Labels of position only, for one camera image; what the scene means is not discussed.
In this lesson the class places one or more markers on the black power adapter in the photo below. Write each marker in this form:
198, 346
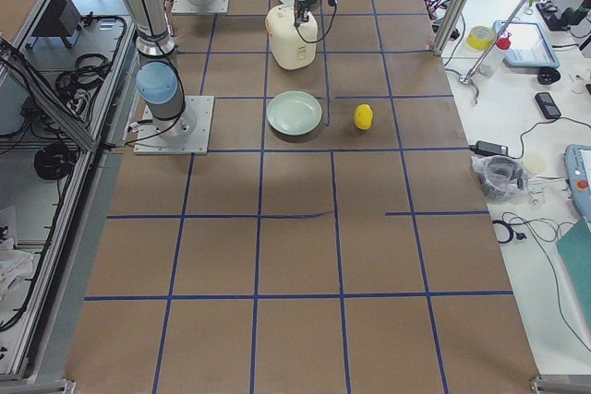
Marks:
487, 149

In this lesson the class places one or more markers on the white rice cooker orange handle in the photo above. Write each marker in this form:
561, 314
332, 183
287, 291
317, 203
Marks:
292, 47

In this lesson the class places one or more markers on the black phone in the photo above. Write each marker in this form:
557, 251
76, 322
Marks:
547, 106

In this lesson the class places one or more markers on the right green plate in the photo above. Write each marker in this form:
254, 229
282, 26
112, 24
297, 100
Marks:
294, 113

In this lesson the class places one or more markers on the red cap spray bottle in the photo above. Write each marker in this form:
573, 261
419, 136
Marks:
494, 57

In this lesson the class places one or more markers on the yellow lemon toy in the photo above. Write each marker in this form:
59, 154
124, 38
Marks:
363, 117

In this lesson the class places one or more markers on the blue teach pendant tablet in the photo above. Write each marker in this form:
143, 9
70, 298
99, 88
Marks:
530, 47

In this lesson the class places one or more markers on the yellow tape roll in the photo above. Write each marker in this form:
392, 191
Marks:
480, 38

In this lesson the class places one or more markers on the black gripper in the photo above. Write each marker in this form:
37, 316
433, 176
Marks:
302, 6

